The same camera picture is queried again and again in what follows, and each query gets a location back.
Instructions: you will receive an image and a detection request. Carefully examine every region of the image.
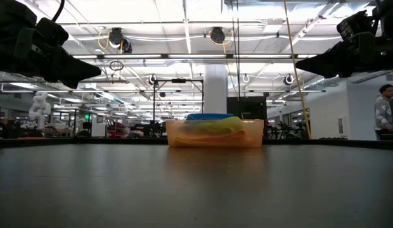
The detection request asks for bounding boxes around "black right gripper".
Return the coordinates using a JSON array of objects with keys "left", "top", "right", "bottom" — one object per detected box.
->
[{"left": 295, "top": 10, "right": 393, "bottom": 79}]

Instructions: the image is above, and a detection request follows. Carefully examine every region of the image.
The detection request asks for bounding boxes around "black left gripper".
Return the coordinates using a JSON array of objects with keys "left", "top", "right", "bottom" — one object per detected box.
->
[{"left": 12, "top": 17, "right": 103, "bottom": 90}]

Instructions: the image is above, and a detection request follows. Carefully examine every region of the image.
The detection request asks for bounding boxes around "green microfiber towel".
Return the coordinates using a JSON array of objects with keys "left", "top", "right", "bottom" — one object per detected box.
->
[{"left": 179, "top": 116, "right": 244, "bottom": 134}]

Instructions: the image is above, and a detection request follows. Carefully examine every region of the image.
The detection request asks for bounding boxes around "blue microfiber towel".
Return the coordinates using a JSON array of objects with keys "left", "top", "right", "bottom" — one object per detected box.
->
[{"left": 186, "top": 113, "right": 235, "bottom": 122}]

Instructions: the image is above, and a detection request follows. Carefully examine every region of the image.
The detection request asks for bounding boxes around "person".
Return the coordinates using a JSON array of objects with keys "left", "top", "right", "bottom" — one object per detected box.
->
[{"left": 373, "top": 84, "right": 393, "bottom": 141}]

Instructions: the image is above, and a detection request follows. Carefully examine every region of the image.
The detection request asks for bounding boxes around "red cart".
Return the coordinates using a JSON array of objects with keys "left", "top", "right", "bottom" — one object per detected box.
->
[{"left": 106, "top": 122, "right": 131, "bottom": 139}]

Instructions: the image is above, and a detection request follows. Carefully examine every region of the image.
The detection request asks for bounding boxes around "orange plastic bin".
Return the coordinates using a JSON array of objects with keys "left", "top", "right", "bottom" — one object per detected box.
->
[{"left": 165, "top": 118, "right": 265, "bottom": 149}]

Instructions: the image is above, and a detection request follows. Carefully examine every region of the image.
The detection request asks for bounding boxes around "white round pillar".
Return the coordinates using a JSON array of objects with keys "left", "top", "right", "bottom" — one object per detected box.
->
[{"left": 203, "top": 64, "right": 229, "bottom": 115}]

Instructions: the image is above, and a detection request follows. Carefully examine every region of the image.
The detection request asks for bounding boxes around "black hanging cable loop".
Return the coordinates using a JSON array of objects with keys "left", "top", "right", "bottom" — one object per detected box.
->
[{"left": 108, "top": 60, "right": 125, "bottom": 72}]

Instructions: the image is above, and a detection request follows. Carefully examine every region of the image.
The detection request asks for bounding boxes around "black ceiling cable reel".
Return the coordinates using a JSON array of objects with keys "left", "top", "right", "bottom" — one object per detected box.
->
[
  {"left": 107, "top": 27, "right": 133, "bottom": 54},
  {"left": 209, "top": 26, "right": 228, "bottom": 45}
]

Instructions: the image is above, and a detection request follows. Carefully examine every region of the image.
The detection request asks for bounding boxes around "black camera cable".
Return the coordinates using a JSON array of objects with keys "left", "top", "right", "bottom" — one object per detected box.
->
[{"left": 51, "top": 0, "right": 66, "bottom": 23}]

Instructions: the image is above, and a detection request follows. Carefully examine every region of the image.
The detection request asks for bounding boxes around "black metal gantry frame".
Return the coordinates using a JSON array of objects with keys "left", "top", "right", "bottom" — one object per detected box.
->
[{"left": 153, "top": 78, "right": 205, "bottom": 123}]

